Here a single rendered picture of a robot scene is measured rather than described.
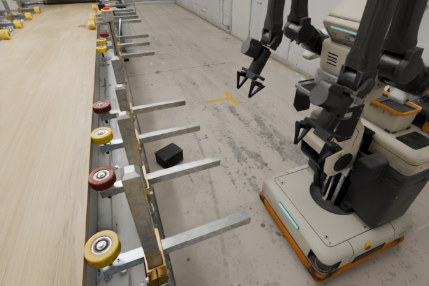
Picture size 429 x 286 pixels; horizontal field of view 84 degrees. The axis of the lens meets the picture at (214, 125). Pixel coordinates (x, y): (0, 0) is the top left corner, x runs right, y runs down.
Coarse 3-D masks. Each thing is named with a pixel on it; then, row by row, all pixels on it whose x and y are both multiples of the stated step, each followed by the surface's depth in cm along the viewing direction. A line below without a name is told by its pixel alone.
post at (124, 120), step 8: (120, 112) 65; (128, 112) 66; (120, 120) 64; (128, 120) 65; (120, 128) 65; (128, 128) 66; (128, 136) 67; (128, 144) 69; (136, 144) 70; (128, 152) 70; (136, 152) 71; (128, 160) 72; (136, 160) 73; (144, 184) 79
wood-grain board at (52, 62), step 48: (0, 48) 193; (48, 48) 193; (0, 96) 124; (48, 96) 124; (0, 144) 91; (48, 144) 91; (0, 192) 72; (48, 192) 72; (0, 240) 60; (48, 240) 60
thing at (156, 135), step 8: (168, 128) 109; (176, 128) 109; (184, 128) 109; (192, 128) 111; (144, 136) 105; (152, 136) 105; (160, 136) 107; (168, 136) 108; (112, 144) 100; (120, 144) 101; (104, 152) 100
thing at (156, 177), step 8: (200, 160) 92; (208, 160) 92; (216, 160) 92; (168, 168) 89; (176, 168) 89; (184, 168) 89; (192, 168) 89; (200, 168) 91; (208, 168) 92; (152, 176) 85; (160, 176) 85; (168, 176) 87; (176, 176) 88; (120, 184) 82; (104, 192) 80; (112, 192) 81; (120, 192) 83
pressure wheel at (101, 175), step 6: (102, 168) 80; (108, 168) 80; (90, 174) 78; (96, 174) 78; (102, 174) 77; (108, 174) 78; (114, 174) 78; (90, 180) 76; (96, 180) 76; (102, 180) 76; (108, 180) 76; (114, 180) 78; (96, 186) 75; (102, 186) 75; (108, 186) 76
